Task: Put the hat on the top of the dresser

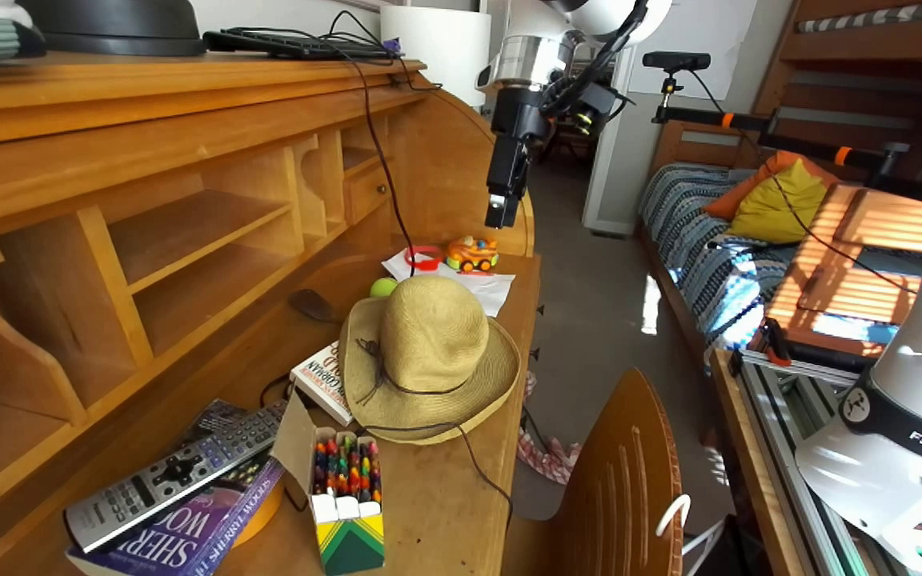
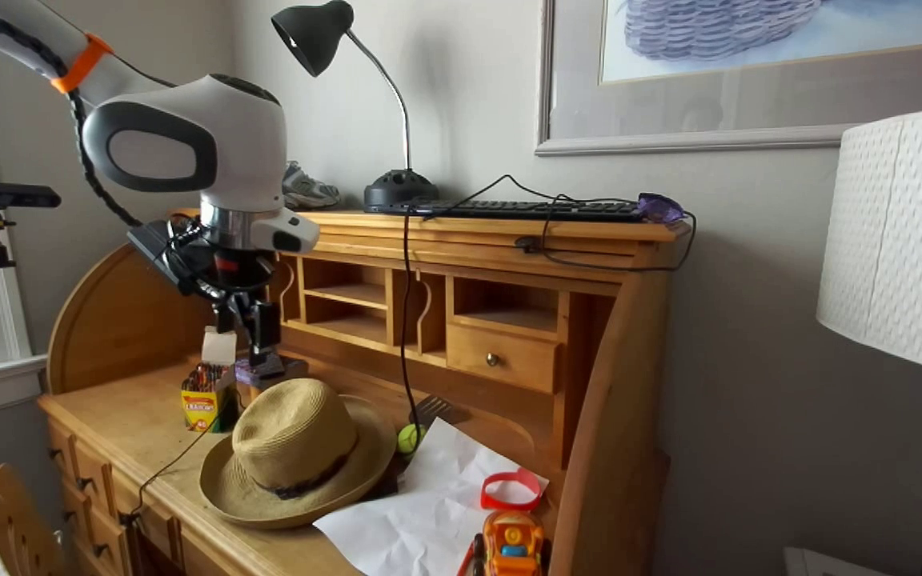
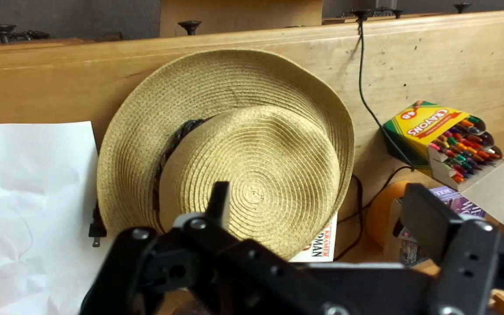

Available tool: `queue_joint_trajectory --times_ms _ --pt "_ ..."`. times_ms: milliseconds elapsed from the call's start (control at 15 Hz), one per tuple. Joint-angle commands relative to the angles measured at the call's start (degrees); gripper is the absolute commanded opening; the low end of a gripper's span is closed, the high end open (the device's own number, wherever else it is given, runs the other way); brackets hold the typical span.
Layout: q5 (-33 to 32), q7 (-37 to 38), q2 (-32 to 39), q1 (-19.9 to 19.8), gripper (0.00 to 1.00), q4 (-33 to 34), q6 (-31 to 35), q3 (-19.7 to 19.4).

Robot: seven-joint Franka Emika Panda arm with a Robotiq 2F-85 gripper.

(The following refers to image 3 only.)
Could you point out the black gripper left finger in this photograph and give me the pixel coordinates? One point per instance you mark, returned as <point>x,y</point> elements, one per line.
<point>236,263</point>

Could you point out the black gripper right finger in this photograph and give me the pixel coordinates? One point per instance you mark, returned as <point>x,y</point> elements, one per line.
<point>463,263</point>

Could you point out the straw hat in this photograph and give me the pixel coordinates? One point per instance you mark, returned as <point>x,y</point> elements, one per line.
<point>253,158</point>

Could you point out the purple paperback book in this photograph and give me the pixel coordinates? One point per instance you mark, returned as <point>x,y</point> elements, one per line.
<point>463,205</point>

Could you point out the white red-lettered book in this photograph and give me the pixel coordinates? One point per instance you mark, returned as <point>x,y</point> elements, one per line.
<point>320,247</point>

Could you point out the open crayon box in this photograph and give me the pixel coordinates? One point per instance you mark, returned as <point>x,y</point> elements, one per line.
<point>439,134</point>

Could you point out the white paper sheet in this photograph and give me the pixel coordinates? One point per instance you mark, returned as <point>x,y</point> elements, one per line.
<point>26,204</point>

